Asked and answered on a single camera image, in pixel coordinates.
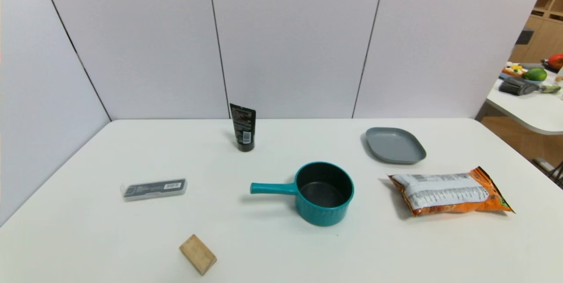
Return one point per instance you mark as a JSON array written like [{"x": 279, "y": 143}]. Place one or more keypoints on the black cosmetic tube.
[{"x": 244, "y": 126}]

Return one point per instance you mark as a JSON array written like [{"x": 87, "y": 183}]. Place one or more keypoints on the orange snack bag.
[{"x": 448, "y": 195}]

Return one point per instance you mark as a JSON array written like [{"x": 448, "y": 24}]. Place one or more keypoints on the black bristle brush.
[{"x": 517, "y": 86}]

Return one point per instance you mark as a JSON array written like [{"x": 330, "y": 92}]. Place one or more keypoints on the green fruit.
[{"x": 535, "y": 75}]

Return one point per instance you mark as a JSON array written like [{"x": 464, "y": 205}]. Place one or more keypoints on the wooden shelf unit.
[{"x": 545, "y": 36}]

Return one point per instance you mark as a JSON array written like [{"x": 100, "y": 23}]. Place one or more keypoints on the red fruit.
[{"x": 556, "y": 61}]

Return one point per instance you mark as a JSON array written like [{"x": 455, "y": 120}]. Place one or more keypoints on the clear case with black label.
[{"x": 154, "y": 189}]

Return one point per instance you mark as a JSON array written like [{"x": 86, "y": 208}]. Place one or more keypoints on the grey oval dish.
[{"x": 393, "y": 146}]

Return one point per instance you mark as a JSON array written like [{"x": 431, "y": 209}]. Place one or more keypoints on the white round-cornered side table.
[{"x": 528, "y": 109}]

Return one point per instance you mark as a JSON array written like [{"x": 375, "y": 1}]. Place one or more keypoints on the small wooden block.
[{"x": 198, "y": 254}]

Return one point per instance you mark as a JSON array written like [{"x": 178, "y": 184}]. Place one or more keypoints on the dark chair frame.
[{"x": 550, "y": 169}]

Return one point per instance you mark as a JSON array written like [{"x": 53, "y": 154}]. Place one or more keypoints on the orange and yellow toy food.
[{"x": 513, "y": 71}]

